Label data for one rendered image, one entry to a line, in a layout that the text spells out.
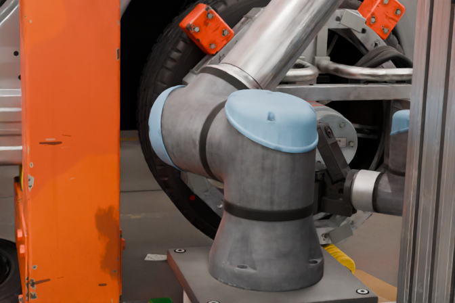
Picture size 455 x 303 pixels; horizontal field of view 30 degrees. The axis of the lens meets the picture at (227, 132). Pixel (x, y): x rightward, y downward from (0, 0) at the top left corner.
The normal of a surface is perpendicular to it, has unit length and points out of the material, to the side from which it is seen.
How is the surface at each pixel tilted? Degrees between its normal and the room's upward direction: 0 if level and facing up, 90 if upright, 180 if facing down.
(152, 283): 0
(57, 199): 90
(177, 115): 57
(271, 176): 90
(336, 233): 90
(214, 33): 90
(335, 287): 0
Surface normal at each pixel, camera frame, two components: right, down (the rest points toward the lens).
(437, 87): -0.96, 0.03
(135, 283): 0.03, -0.98
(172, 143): -0.75, 0.22
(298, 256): 0.49, -0.12
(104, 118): 0.28, 0.19
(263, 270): -0.06, -0.11
